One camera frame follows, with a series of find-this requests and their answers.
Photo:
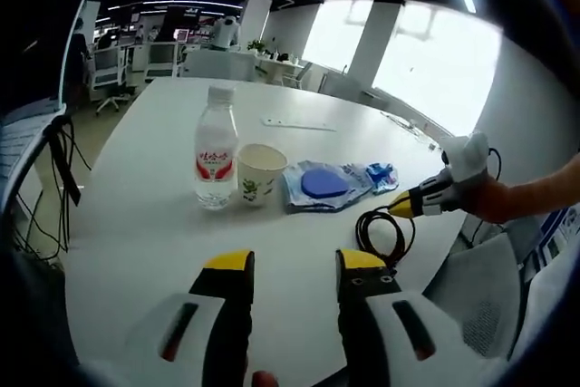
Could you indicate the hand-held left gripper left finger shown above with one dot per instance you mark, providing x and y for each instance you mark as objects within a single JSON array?
[{"x": 226, "y": 278}]

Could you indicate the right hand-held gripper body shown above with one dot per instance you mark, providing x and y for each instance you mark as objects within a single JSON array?
[{"x": 469, "y": 156}]

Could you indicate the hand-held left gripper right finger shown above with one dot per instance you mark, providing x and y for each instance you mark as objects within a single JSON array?
[{"x": 362, "y": 287}]

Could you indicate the blue tissue packet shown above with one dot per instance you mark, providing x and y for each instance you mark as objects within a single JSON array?
[{"x": 383, "y": 176}]

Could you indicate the blue mask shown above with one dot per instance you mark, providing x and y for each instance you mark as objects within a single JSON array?
[{"x": 324, "y": 185}]

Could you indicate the white paper cup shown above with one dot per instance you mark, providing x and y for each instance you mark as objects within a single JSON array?
[{"x": 259, "y": 178}]

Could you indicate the clear water bottle red label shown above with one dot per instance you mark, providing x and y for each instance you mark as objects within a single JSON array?
[{"x": 216, "y": 151}]

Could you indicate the person's right hand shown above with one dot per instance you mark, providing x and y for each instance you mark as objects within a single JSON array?
[{"x": 487, "y": 201}]

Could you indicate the person's left hand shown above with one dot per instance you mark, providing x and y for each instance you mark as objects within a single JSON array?
[{"x": 263, "y": 379}]

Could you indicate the small grey object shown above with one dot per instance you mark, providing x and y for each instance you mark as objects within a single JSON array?
[{"x": 431, "y": 147}]

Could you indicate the white table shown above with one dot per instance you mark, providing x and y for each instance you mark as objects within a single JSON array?
[{"x": 158, "y": 224}]

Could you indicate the grey mesh office chair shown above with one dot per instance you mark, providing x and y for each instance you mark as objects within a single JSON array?
[{"x": 476, "y": 296}]

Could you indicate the white table socket panel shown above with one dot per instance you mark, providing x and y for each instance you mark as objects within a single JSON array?
[{"x": 299, "y": 124}]

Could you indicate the white printed clothing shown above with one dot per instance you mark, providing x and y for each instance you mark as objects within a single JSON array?
[{"x": 553, "y": 287}]

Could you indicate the white desk partition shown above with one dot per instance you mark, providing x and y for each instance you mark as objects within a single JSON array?
[{"x": 217, "y": 65}]

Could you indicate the green potted plant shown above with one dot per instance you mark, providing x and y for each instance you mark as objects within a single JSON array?
[{"x": 256, "y": 45}]

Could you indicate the white office chair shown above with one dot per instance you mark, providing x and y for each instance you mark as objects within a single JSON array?
[{"x": 105, "y": 65}]

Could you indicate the open laptop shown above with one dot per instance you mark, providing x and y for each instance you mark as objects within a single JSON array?
[{"x": 27, "y": 133}]

